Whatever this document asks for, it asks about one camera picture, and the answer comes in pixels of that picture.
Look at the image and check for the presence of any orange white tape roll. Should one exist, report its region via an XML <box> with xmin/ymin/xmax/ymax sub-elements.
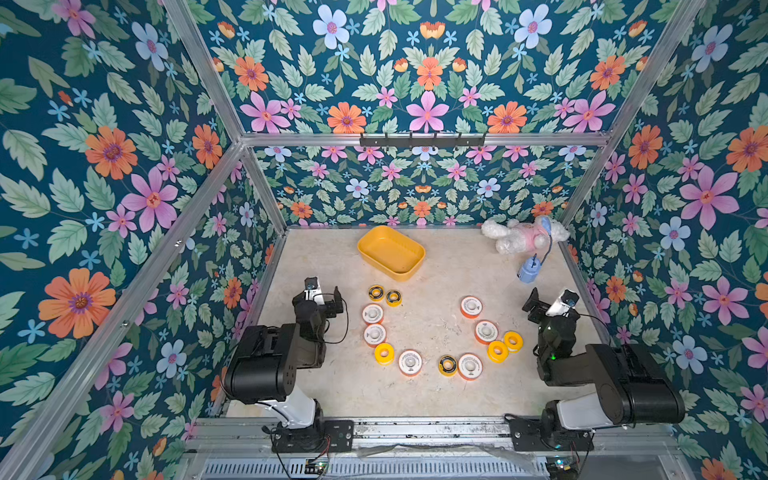
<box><xmin>398</xmin><ymin>349</ymin><xmax>424</xmax><ymax>377</ymax></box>
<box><xmin>474</xmin><ymin>320</ymin><xmax>499</xmax><ymax>345</ymax></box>
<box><xmin>361</xmin><ymin>303</ymin><xmax>384</xmax><ymax>325</ymax></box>
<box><xmin>458</xmin><ymin>353</ymin><xmax>484</xmax><ymax>381</ymax></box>
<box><xmin>363</xmin><ymin>323</ymin><xmax>387</xmax><ymax>348</ymax></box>
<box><xmin>460</xmin><ymin>295</ymin><xmax>484</xmax><ymax>319</ymax></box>

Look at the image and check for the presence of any yellow black tape roll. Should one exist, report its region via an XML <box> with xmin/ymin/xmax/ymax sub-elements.
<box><xmin>385</xmin><ymin>289</ymin><xmax>402</xmax><ymax>307</ymax></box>
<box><xmin>368</xmin><ymin>285</ymin><xmax>386</xmax><ymax>302</ymax></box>
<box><xmin>438</xmin><ymin>355</ymin><xmax>458</xmax><ymax>377</ymax></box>

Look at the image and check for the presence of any yellow plastic storage box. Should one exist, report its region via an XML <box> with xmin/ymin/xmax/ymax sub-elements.
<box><xmin>357</xmin><ymin>226</ymin><xmax>426</xmax><ymax>282</ymax></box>

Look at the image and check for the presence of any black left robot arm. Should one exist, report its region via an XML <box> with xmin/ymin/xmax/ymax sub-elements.
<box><xmin>222</xmin><ymin>288</ymin><xmax>346</xmax><ymax>430</ymax></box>

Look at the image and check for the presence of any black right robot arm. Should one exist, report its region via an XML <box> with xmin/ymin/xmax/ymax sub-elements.
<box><xmin>522</xmin><ymin>288</ymin><xmax>685</xmax><ymax>435</ymax></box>

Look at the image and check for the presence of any white plush toy pink shirt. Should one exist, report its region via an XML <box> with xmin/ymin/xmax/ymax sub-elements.
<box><xmin>481</xmin><ymin>216</ymin><xmax>570</xmax><ymax>255</ymax></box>

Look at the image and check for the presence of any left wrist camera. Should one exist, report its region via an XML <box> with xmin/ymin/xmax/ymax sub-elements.
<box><xmin>304</xmin><ymin>277</ymin><xmax>325</xmax><ymax>305</ymax></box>

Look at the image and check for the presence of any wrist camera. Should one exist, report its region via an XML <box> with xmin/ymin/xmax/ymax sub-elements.
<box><xmin>546</xmin><ymin>289</ymin><xmax>580</xmax><ymax>317</ymax></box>
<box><xmin>304</xmin><ymin>277</ymin><xmax>325</xmax><ymax>305</ymax></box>

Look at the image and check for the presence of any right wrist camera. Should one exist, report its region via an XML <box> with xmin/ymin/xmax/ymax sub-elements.
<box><xmin>546</xmin><ymin>289</ymin><xmax>580</xmax><ymax>317</ymax></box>

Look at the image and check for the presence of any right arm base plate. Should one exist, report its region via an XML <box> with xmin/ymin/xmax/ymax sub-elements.
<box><xmin>504</xmin><ymin>414</ymin><xmax>594</xmax><ymax>453</ymax></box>

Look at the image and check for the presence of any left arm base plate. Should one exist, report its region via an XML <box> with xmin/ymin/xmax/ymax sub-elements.
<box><xmin>272</xmin><ymin>420</ymin><xmax>355</xmax><ymax>454</ymax></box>

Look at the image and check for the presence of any aluminium front rail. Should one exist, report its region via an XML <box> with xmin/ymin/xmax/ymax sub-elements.
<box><xmin>186</xmin><ymin>416</ymin><xmax>682</xmax><ymax>455</ymax></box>

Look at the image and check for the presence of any black wall hook rail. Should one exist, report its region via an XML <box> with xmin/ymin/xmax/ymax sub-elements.
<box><xmin>358</xmin><ymin>133</ymin><xmax>486</xmax><ymax>149</ymax></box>

